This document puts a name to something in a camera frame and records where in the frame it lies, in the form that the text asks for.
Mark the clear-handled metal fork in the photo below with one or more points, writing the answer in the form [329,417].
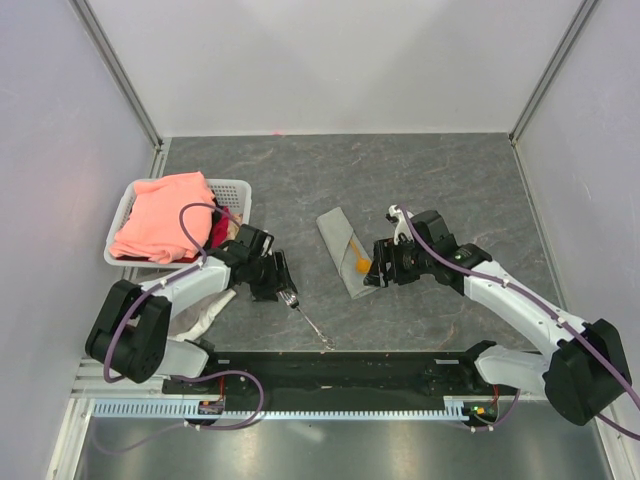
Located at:
[291,300]

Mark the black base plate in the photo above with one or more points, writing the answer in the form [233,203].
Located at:
[434,374]

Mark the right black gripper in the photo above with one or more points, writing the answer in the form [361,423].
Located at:
[377,271]

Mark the white plastic basket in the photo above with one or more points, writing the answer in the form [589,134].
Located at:
[232,193]

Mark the dark red cloth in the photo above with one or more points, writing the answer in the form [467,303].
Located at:
[219,227]

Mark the beige patterned cloth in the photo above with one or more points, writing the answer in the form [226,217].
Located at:
[233,226]

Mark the left aluminium frame post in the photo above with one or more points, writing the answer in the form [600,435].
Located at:
[107,52]

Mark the blue-grey cable duct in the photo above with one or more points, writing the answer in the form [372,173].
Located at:
[453,410]

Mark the grey cloth napkin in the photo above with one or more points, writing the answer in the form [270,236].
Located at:
[336,231]

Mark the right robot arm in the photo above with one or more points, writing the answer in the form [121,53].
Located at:
[579,367]

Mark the right aluminium frame post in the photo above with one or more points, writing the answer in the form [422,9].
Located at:
[567,42]

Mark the grey and white cloth pile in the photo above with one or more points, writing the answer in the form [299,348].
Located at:
[195,321]

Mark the aluminium frame post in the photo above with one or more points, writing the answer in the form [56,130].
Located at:
[567,42]
[107,52]

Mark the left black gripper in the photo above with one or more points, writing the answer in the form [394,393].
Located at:
[278,280]

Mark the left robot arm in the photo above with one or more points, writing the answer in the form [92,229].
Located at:
[130,336]

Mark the orange plastic spoon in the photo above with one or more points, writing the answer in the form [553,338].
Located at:
[362,262]

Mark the salmon pink folded cloth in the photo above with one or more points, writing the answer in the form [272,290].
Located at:
[169,221]

